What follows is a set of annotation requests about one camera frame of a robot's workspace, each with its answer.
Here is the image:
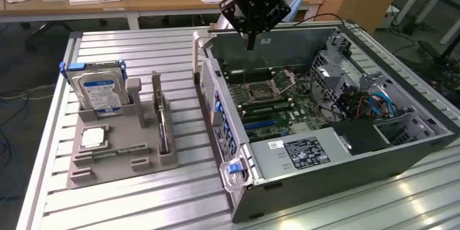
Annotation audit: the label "silver disk bay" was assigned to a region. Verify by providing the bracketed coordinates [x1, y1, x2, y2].
[372, 111, 437, 147]

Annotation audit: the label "open dark grey PC case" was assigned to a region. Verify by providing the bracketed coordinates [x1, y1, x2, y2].
[192, 24, 460, 224]

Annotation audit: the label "silver CPU chip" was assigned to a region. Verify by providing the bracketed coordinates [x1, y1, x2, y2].
[80, 128, 108, 149]

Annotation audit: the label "grey power supply with label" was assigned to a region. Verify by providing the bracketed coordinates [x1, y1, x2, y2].
[249, 127, 352, 181]

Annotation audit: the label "black chair base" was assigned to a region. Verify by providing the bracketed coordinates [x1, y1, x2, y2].
[21, 21, 72, 52]

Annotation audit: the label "black cable over case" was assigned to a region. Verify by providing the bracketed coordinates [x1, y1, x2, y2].
[293, 12, 360, 30]

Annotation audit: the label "hard disk with blue bracket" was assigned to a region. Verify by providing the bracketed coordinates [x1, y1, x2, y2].
[59, 58, 132, 114]

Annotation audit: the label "metal socket cover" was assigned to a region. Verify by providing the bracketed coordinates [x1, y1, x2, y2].
[269, 68, 300, 92]

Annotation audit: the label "CPU socket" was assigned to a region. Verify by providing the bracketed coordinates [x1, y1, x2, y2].
[247, 82, 276, 103]

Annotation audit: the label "graphics card with black fan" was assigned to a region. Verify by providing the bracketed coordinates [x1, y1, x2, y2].
[151, 70, 172, 157]

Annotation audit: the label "blue expansion slot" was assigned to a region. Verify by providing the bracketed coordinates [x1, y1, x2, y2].
[244, 119, 277, 131]

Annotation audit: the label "grey plastic parts rack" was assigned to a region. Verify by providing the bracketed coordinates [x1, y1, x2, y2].
[67, 78, 180, 190]

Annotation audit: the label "green motherboard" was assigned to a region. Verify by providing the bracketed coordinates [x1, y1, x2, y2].
[219, 60, 335, 143]

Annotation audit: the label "red wire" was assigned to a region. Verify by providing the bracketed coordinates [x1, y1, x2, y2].
[353, 94, 371, 119]

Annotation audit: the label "grey perforated drive cage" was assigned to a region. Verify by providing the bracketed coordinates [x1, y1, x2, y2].
[311, 36, 364, 93]

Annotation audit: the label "blue wire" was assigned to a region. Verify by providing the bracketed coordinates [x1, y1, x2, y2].
[368, 91, 399, 119]

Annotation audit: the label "blue floor cable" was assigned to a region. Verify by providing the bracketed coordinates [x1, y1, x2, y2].
[0, 84, 29, 204]

